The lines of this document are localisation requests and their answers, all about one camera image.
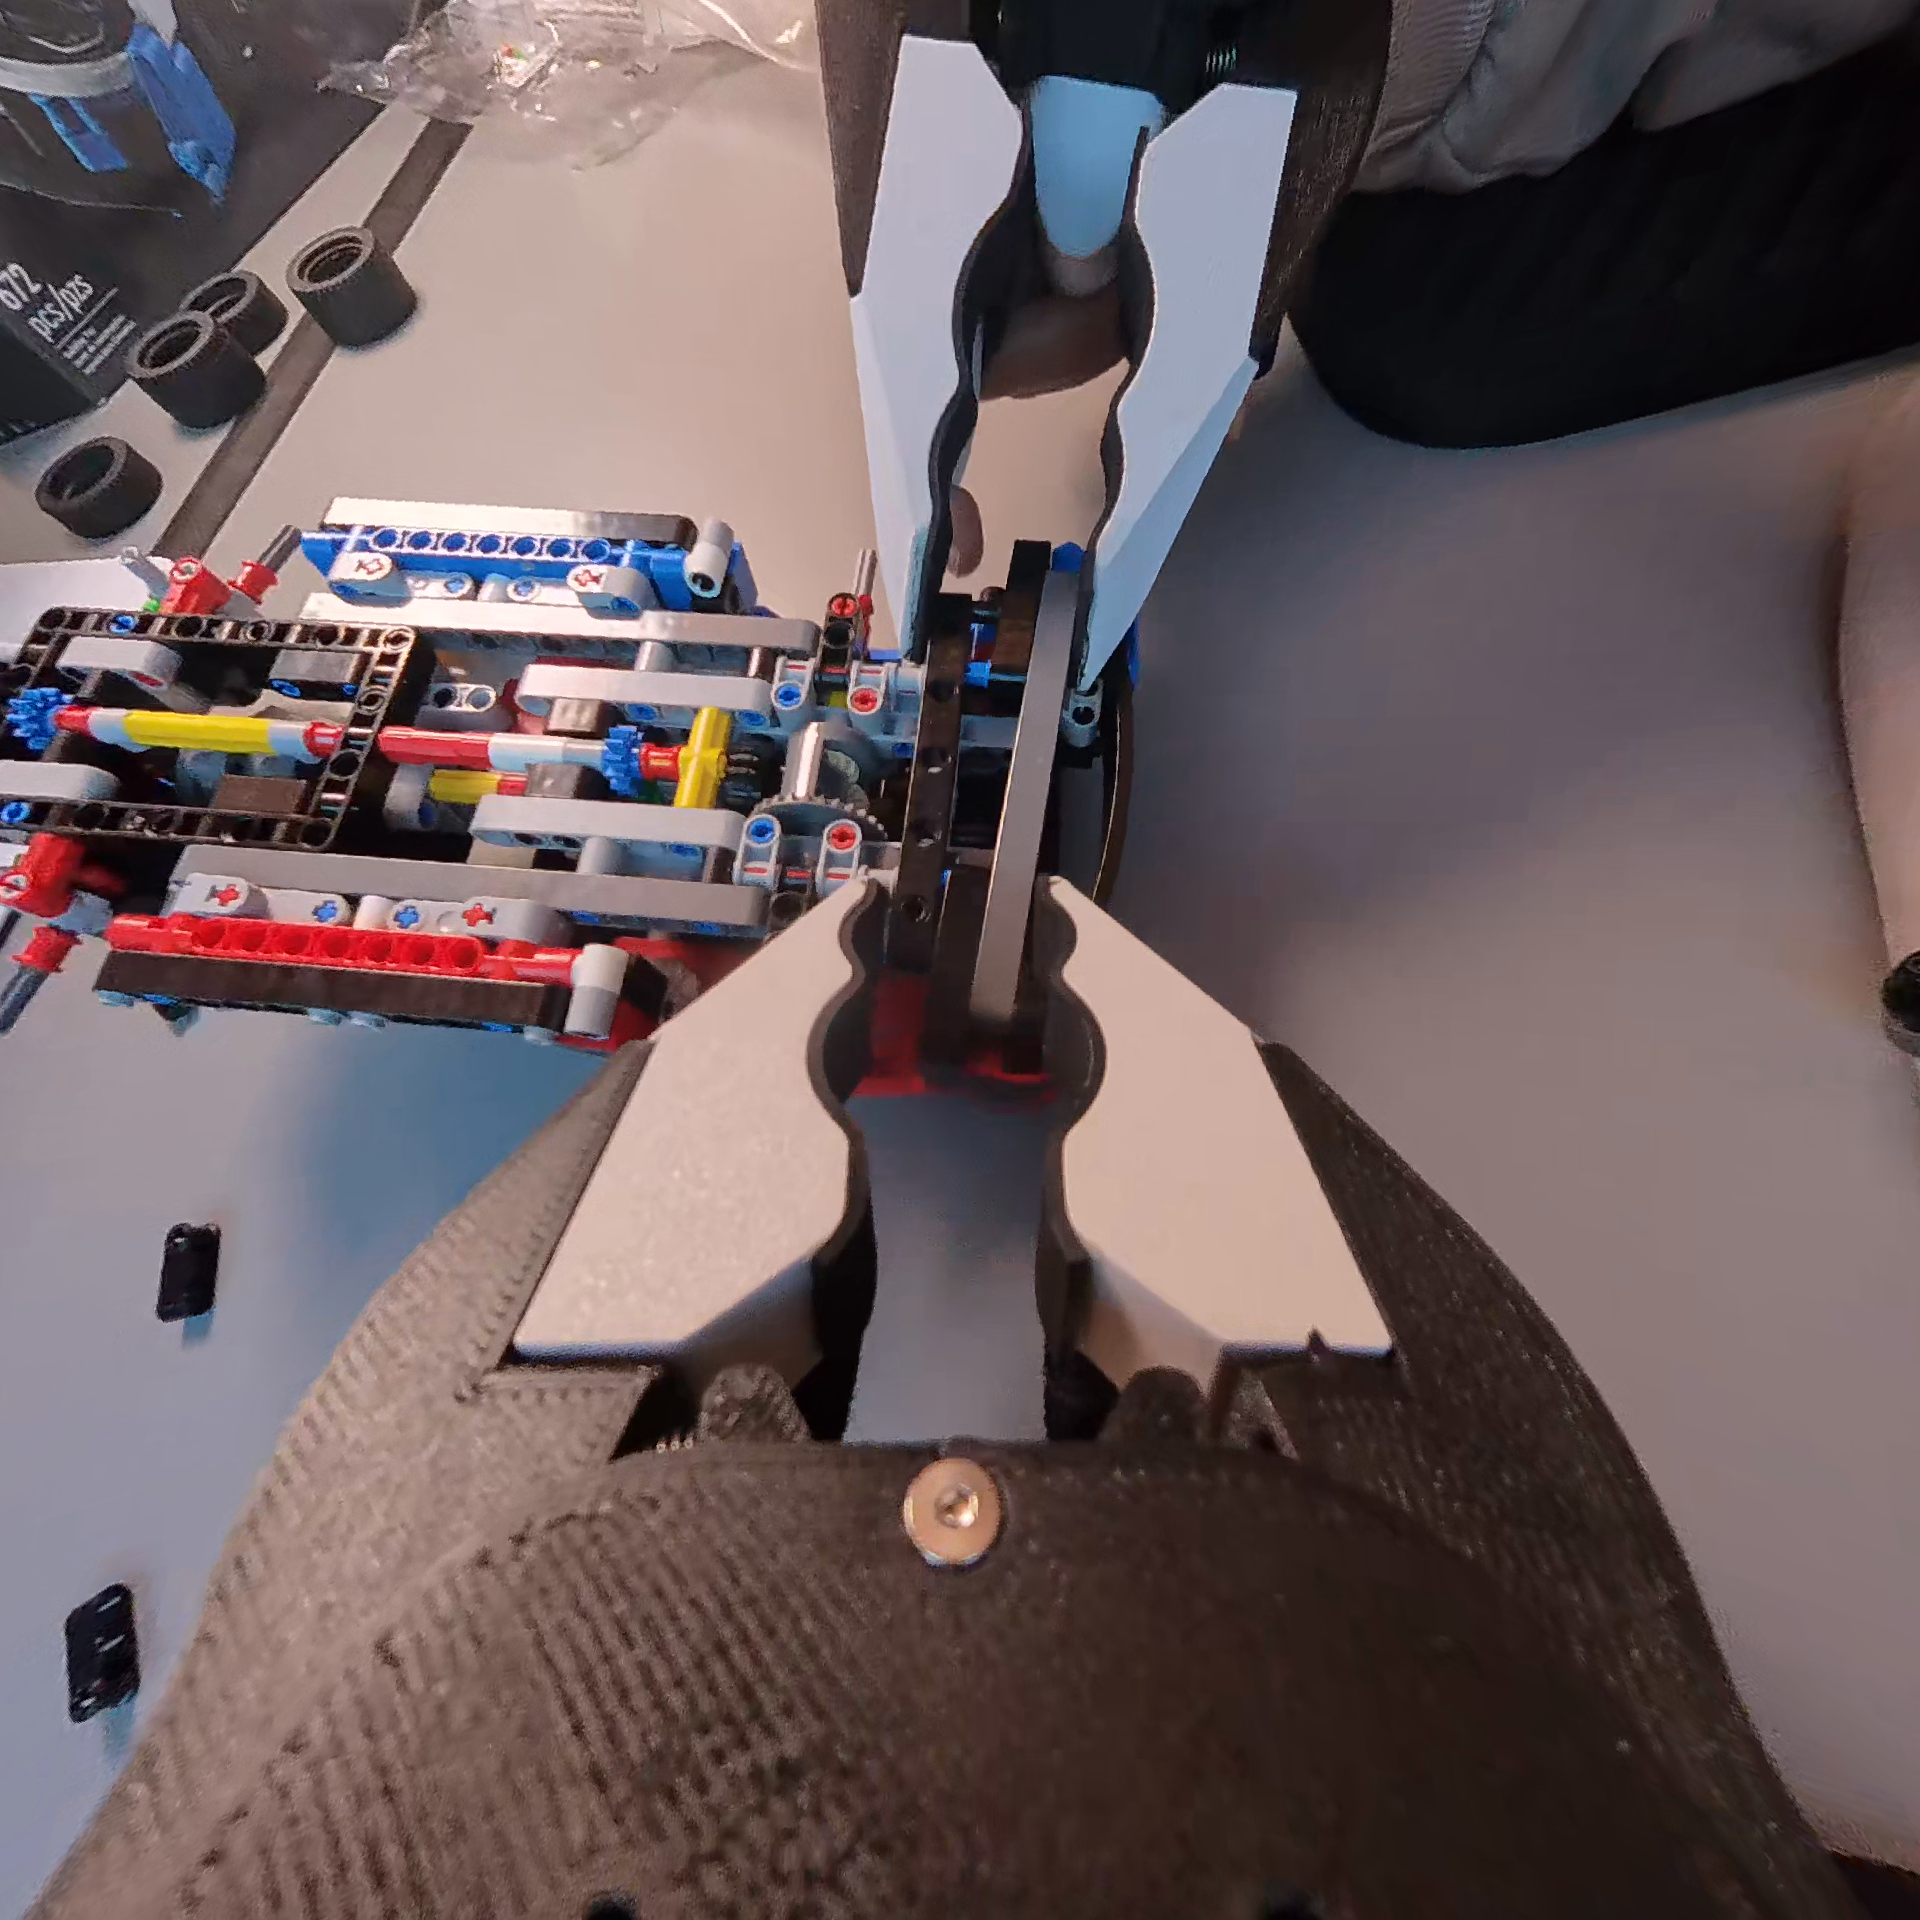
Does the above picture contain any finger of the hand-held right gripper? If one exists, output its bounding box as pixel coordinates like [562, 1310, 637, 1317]
[849, 36, 1039, 662]
[1073, 82, 1304, 692]

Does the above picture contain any person's right hand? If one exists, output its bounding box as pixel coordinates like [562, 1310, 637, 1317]
[984, 258, 1144, 402]

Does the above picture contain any clear plastic bag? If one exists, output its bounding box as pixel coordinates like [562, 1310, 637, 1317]
[360, 0, 825, 170]

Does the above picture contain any black lego set box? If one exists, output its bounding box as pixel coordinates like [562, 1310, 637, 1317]
[0, 0, 242, 443]

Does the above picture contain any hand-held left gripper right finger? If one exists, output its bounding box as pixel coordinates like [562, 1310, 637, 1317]
[1032, 878, 1397, 1442]

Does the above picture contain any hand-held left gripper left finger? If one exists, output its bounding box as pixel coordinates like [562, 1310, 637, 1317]
[511, 874, 883, 1442]

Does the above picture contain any red blue lego car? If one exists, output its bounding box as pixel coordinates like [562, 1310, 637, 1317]
[0, 495, 1150, 1088]

